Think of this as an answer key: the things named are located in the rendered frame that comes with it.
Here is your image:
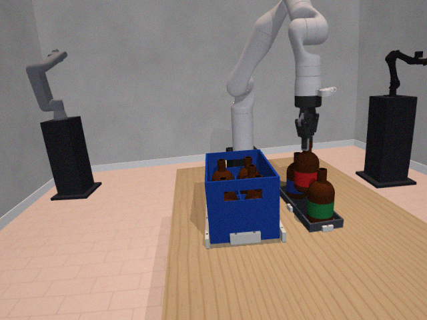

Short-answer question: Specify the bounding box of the blue crate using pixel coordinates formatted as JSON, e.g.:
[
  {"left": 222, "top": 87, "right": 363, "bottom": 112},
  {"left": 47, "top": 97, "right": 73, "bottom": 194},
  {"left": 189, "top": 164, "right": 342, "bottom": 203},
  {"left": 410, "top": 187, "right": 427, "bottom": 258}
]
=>
[{"left": 205, "top": 149, "right": 280, "bottom": 244}]

